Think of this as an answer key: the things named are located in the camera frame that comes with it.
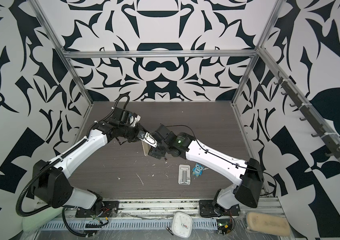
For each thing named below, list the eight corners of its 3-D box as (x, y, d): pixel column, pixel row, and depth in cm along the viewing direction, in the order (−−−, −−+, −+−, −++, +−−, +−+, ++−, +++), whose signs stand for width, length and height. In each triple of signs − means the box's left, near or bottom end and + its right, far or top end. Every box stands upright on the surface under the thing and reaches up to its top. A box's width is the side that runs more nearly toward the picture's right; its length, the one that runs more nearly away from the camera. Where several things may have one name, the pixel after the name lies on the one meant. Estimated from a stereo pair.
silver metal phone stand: (178, 184, 84) (178, 183, 82) (177, 165, 91) (177, 164, 89) (191, 184, 84) (191, 183, 82) (189, 165, 91) (190, 164, 89)
